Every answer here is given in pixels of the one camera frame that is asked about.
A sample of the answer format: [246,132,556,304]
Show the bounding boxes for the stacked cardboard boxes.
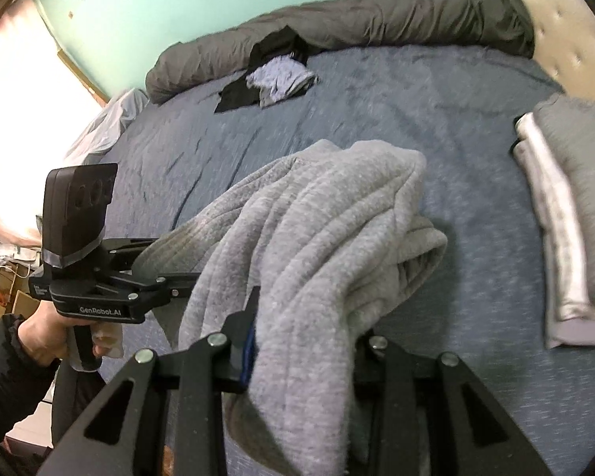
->
[0,245,45,323]

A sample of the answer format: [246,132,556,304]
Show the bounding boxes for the blue patterned bed blanket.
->
[67,42,595,476]

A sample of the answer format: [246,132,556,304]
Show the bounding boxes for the white curtain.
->
[0,5,112,249]

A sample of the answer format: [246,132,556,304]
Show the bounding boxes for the person's left forearm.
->
[0,315,60,444]

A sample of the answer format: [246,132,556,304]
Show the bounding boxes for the beige tufted headboard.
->
[485,0,595,97]

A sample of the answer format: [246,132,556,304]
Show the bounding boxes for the person's left hand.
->
[17,302,125,366]

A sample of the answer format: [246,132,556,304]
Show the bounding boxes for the blue-grey patterned garment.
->
[245,57,319,109]

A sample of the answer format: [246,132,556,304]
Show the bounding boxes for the folded white garment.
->
[513,111,595,350]

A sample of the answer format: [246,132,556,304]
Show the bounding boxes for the black garment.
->
[214,25,311,114]

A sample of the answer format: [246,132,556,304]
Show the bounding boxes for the wooden window frame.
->
[54,44,111,107]

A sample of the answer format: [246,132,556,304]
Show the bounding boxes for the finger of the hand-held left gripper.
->
[98,271,202,309]
[106,238,157,265]

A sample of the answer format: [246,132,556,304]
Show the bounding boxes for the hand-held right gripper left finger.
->
[35,285,261,476]

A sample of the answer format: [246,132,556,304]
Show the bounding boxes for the dark grey rolled duvet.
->
[145,0,535,105]

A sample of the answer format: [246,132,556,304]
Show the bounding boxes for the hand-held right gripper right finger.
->
[354,336,553,476]

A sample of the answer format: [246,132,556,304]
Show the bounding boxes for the grey knit sweater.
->
[134,139,449,476]

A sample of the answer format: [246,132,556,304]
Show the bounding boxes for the folded grey garment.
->
[532,93,595,308]

